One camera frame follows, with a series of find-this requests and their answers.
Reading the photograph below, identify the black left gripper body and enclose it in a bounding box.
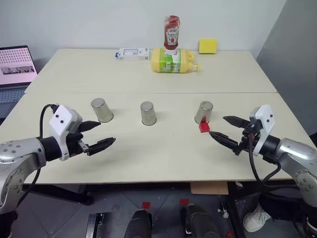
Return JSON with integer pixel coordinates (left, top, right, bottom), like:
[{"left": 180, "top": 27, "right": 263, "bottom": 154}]
[{"left": 65, "top": 131, "right": 90, "bottom": 158}]

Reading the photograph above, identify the black table frame leg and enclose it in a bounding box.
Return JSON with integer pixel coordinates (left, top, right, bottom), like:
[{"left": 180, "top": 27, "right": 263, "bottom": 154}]
[
  {"left": 21, "top": 184, "right": 95, "bottom": 205},
  {"left": 227, "top": 181, "right": 249, "bottom": 238}
]

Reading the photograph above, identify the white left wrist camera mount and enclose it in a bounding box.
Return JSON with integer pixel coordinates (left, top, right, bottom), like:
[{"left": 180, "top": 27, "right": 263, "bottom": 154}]
[{"left": 49, "top": 105, "right": 83, "bottom": 162}]

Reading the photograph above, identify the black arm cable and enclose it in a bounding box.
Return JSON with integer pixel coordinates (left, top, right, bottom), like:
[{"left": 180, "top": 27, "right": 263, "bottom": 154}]
[
  {"left": 248, "top": 133, "right": 299, "bottom": 187},
  {"left": 14, "top": 103, "right": 60, "bottom": 206}
]

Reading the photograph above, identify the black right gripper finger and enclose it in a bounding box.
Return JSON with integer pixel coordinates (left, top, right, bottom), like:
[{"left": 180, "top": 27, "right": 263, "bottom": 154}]
[
  {"left": 222, "top": 115, "right": 250, "bottom": 128},
  {"left": 208, "top": 131, "right": 242, "bottom": 150}
]

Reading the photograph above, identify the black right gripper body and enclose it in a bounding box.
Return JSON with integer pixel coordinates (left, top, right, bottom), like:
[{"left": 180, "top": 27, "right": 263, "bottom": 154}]
[{"left": 233, "top": 123, "right": 261, "bottom": 156}]

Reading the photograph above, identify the open laptop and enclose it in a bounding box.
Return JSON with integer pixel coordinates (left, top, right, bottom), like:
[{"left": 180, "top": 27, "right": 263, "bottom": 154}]
[{"left": 0, "top": 45, "right": 39, "bottom": 119}]

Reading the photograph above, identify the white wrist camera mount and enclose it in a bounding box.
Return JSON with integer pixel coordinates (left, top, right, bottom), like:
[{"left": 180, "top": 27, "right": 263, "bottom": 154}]
[
  {"left": 249, "top": 104, "right": 274, "bottom": 157},
  {"left": 49, "top": 105, "right": 83, "bottom": 162}
]

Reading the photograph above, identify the dark rounded shape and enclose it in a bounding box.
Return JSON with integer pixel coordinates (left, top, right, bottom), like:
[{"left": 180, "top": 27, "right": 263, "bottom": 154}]
[
  {"left": 180, "top": 203, "right": 220, "bottom": 238},
  {"left": 123, "top": 209, "right": 153, "bottom": 238}
]

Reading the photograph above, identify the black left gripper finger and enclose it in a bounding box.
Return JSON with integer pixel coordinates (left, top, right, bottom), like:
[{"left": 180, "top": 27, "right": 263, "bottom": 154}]
[
  {"left": 87, "top": 136, "right": 117, "bottom": 157},
  {"left": 79, "top": 120, "right": 102, "bottom": 133}
]

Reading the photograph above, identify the red ketchup bottle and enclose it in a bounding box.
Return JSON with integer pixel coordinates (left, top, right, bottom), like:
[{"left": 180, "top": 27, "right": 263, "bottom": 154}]
[{"left": 162, "top": 15, "right": 182, "bottom": 52}]

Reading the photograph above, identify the white carton box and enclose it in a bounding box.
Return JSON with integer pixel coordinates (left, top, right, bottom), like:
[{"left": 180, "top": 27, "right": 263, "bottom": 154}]
[{"left": 114, "top": 47, "right": 150, "bottom": 61}]

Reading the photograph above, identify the small red cube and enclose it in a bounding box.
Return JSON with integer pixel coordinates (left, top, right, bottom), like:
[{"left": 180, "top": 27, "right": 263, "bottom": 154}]
[{"left": 198, "top": 122, "right": 211, "bottom": 134}]

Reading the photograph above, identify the grey partition panel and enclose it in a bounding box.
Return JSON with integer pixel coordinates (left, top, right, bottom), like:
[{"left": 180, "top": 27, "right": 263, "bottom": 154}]
[{"left": 256, "top": 0, "right": 317, "bottom": 136}]

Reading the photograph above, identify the white sneaker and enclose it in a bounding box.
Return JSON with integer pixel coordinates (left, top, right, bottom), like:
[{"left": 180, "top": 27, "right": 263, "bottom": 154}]
[{"left": 243, "top": 204, "right": 272, "bottom": 233}]

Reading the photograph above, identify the upturned metal cup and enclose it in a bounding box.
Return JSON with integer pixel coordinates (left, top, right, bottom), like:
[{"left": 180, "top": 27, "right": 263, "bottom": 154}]
[
  {"left": 90, "top": 98, "right": 114, "bottom": 123},
  {"left": 140, "top": 101, "right": 158, "bottom": 126},
  {"left": 194, "top": 100, "right": 214, "bottom": 125}
]

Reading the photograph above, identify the brown cardboard piece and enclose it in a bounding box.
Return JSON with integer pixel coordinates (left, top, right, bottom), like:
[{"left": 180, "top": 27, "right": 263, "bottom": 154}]
[{"left": 190, "top": 181, "right": 229, "bottom": 195}]

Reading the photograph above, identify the yellow sponge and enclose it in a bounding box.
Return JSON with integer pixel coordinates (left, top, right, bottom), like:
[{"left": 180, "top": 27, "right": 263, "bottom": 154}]
[{"left": 198, "top": 38, "right": 219, "bottom": 55}]

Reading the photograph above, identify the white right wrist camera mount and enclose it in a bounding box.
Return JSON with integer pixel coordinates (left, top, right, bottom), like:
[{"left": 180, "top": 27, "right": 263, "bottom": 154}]
[{"left": 249, "top": 104, "right": 274, "bottom": 157}]

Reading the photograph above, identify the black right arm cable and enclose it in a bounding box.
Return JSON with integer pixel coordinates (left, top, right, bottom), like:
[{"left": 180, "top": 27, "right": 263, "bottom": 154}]
[{"left": 248, "top": 133, "right": 299, "bottom": 187}]

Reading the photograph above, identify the yellow plastic jug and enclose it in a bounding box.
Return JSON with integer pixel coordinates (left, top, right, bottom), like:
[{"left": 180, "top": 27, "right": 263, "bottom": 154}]
[{"left": 151, "top": 47, "right": 202, "bottom": 74}]

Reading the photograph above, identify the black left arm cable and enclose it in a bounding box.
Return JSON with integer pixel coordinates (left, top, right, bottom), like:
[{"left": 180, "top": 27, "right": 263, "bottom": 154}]
[{"left": 14, "top": 103, "right": 60, "bottom": 206}]

